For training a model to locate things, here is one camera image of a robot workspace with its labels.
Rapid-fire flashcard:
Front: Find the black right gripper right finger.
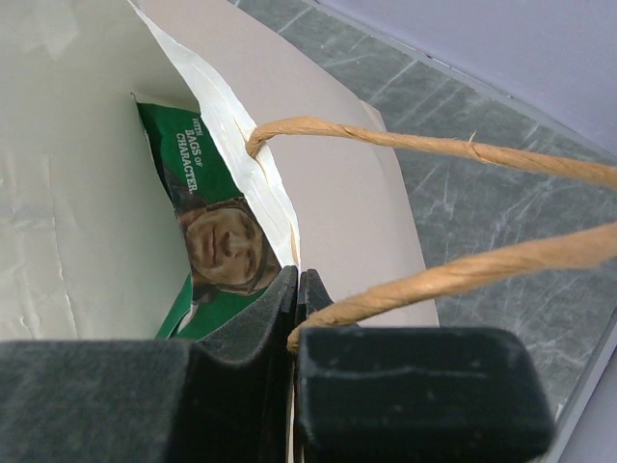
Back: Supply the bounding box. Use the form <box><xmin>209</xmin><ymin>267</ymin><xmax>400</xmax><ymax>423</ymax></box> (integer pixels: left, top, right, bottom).
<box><xmin>293</xmin><ymin>268</ymin><xmax>555</xmax><ymax>463</ymax></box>

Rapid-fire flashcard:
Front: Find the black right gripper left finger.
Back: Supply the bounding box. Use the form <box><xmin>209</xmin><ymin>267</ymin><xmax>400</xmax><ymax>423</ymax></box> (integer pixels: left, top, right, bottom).
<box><xmin>1</xmin><ymin>267</ymin><xmax>298</xmax><ymax>462</ymax></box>

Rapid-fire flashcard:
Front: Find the dark green crisps bag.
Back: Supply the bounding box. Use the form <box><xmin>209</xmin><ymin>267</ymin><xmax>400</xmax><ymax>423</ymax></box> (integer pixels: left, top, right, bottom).
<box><xmin>136</xmin><ymin>101</ymin><xmax>282</xmax><ymax>340</ymax></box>

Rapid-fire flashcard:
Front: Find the beige paper bag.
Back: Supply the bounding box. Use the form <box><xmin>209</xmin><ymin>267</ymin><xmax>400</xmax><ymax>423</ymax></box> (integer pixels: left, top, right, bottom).
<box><xmin>0</xmin><ymin>0</ymin><xmax>617</xmax><ymax>463</ymax></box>

